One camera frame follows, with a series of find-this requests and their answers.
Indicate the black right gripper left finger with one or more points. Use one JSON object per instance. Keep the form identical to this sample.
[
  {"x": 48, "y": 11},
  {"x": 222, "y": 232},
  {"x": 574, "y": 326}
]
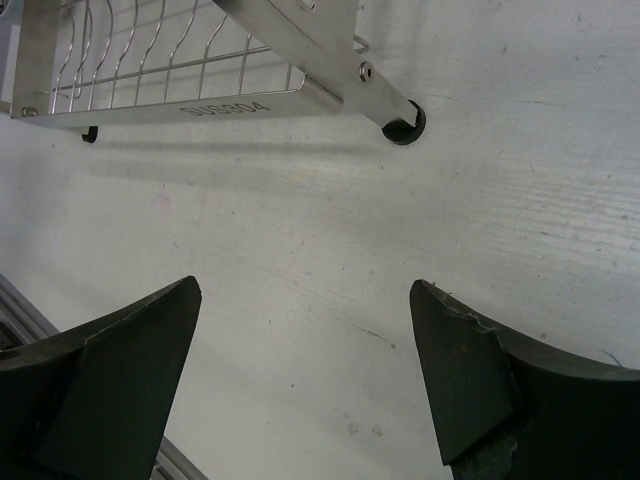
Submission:
[{"x": 93, "y": 402}]

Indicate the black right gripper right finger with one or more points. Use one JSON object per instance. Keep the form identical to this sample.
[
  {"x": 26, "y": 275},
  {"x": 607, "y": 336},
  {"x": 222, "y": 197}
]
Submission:
[{"x": 507, "y": 406}]

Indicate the stainless steel dish rack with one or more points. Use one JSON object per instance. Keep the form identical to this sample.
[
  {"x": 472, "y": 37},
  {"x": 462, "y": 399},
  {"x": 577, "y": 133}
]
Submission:
[{"x": 82, "y": 65}]

